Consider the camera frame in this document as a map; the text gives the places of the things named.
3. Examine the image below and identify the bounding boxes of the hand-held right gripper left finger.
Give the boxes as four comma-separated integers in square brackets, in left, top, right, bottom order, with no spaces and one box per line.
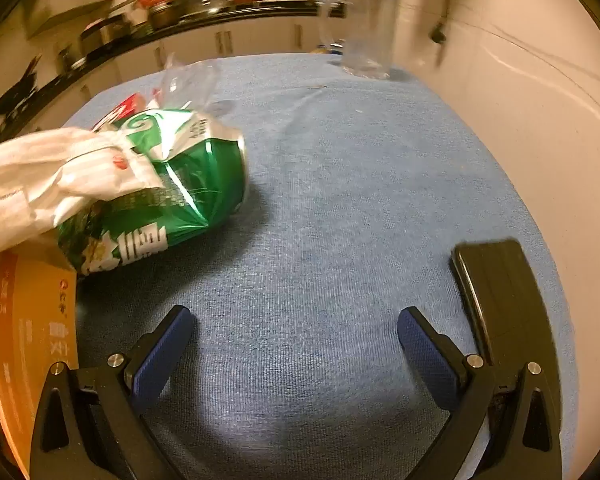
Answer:
[30,305,201,480]

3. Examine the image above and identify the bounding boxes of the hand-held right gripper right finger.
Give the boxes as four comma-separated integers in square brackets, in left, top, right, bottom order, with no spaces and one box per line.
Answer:
[397,306,563,480]

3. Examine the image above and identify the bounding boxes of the orange cardboard box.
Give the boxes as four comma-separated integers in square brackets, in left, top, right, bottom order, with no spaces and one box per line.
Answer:
[0,252,83,478]

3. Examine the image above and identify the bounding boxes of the crushed green can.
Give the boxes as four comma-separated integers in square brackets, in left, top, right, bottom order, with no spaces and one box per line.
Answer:
[55,107,251,278]

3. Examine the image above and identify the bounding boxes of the black rectangular device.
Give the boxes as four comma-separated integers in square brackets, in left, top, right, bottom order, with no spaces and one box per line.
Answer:
[451,239,551,368]

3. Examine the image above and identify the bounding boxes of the blue table cloth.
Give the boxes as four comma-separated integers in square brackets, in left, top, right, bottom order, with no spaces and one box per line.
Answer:
[60,52,581,480]

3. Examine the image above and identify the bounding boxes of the red snack box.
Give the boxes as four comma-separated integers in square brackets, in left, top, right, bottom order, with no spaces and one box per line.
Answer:
[91,92,161,133]

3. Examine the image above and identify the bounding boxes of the clear plastic packaging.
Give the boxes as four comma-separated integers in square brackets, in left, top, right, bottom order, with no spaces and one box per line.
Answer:
[152,57,241,116]

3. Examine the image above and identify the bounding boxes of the black wok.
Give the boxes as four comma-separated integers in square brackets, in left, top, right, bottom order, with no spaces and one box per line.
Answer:
[0,57,41,116]

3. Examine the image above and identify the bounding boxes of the metal kettle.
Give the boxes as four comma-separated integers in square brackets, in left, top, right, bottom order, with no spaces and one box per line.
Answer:
[57,45,86,71]

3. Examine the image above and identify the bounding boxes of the silver kitchen appliance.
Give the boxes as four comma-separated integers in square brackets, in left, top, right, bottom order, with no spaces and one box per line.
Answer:
[80,15,131,56]

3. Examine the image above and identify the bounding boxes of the beige kitchen cabinets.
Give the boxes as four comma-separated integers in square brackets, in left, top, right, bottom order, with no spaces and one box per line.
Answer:
[45,15,331,126]

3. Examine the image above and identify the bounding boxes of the clear glass pitcher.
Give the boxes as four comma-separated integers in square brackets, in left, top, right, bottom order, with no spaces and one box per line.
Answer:
[317,0,401,81]

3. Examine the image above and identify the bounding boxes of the metal cooking pot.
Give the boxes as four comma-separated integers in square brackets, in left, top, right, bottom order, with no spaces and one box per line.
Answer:
[147,2,191,28]

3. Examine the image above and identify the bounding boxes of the glass pot lid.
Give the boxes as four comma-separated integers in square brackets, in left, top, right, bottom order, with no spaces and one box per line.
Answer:
[180,0,236,16]

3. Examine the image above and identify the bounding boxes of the black kitchen countertop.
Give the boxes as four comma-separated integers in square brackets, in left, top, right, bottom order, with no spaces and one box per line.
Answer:
[0,0,341,141]

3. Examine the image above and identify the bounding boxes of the wall socket with cable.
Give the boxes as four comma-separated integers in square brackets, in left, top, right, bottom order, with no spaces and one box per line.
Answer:
[429,0,458,68]

